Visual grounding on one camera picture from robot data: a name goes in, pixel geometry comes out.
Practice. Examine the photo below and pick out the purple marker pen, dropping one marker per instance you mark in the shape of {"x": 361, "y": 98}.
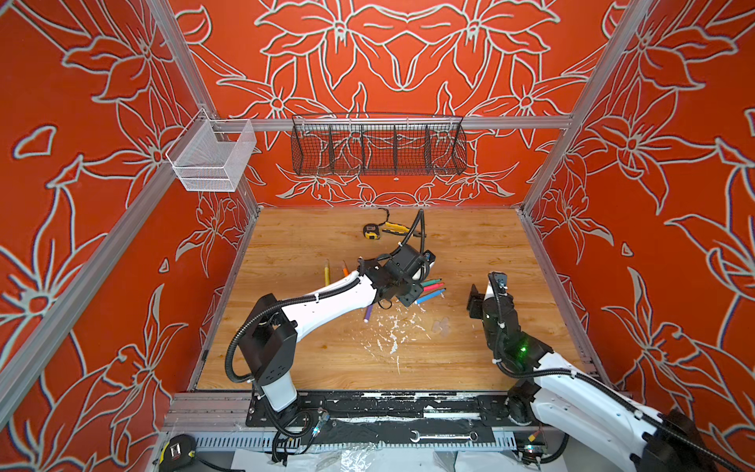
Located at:
{"x": 368, "y": 314}

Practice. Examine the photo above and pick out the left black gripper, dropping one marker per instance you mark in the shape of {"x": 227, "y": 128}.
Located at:
{"x": 415, "y": 290}

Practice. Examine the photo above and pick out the black wire wall basket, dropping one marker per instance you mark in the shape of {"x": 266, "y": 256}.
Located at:
{"x": 378, "y": 144}

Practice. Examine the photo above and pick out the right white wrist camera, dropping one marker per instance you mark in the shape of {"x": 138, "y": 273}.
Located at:
{"x": 497, "y": 282}

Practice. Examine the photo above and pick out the clear plastic wall bin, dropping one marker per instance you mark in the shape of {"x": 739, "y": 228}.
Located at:
{"x": 204, "y": 161}

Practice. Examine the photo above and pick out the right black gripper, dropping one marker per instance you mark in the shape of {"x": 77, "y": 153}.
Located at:
{"x": 475, "y": 303}

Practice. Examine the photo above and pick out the black tape measure foreground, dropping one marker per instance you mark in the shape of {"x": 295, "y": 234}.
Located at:
{"x": 178, "y": 453}

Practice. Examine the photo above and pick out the yellow black tape measure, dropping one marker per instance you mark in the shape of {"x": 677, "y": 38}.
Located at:
{"x": 371, "y": 231}

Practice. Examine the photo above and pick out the blue marker pen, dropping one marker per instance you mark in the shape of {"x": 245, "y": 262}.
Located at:
{"x": 430, "y": 296}

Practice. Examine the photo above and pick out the pink marker pen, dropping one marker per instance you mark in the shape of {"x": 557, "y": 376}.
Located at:
{"x": 433, "y": 287}

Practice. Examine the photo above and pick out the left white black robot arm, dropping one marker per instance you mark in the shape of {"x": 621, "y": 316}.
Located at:
{"x": 262, "y": 350}

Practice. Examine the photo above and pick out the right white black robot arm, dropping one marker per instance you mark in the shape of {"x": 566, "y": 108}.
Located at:
{"x": 552, "y": 391}

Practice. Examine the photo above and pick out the green marker pen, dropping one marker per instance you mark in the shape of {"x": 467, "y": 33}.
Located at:
{"x": 431, "y": 282}

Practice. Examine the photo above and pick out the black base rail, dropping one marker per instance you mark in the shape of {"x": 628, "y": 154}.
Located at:
{"x": 386, "y": 418}

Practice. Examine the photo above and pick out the silver wrench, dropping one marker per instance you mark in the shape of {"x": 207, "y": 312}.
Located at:
{"x": 417, "y": 437}

